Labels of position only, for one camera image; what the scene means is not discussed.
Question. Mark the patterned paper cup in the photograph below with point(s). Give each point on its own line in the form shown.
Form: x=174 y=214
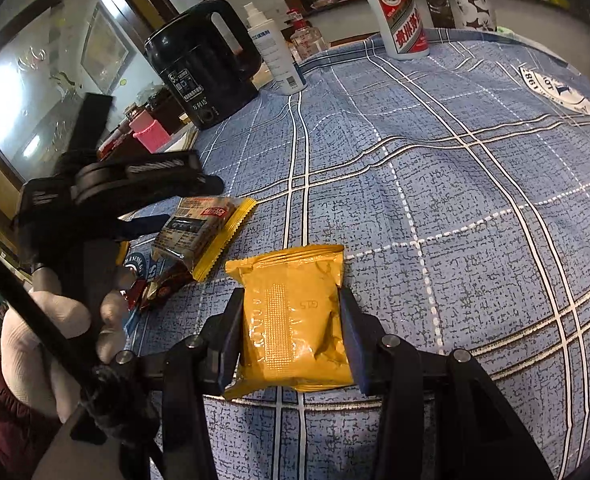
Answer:
x=470 y=5

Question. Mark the white liquor bottle red label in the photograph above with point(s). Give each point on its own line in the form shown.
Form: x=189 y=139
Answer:
x=400 y=15

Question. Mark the framed wall picture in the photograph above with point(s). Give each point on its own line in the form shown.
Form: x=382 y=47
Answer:
x=105 y=50

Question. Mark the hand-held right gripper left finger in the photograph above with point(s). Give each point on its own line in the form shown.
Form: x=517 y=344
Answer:
x=230 y=330

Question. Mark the black electric kettle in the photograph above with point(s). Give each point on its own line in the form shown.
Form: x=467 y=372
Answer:
x=200 y=65

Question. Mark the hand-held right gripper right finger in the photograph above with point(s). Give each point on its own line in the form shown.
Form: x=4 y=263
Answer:
x=351 y=332

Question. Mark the white spray bottle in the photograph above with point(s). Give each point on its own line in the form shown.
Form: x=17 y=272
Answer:
x=277 y=55

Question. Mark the person's left forearm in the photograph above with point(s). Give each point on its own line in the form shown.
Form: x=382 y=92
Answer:
x=5 y=425

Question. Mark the pink bottle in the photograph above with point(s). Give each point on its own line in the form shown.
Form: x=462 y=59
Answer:
x=149 y=132

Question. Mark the clear bottle red cap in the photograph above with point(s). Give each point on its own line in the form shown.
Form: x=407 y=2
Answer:
x=307 y=40

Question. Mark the person's left hand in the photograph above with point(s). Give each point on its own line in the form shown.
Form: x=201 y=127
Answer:
x=35 y=340

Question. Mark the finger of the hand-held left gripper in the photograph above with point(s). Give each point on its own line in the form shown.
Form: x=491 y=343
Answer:
x=145 y=225
x=190 y=187

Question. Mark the red snack packet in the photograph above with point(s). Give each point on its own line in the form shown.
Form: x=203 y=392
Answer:
x=162 y=287

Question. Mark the brown snack packet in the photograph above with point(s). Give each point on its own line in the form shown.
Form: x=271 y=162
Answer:
x=190 y=230

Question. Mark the yellow striped snack packet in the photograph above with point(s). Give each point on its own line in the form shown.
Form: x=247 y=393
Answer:
x=225 y=245

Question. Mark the notebook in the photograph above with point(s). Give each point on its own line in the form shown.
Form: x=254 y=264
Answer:
x=185 y=140

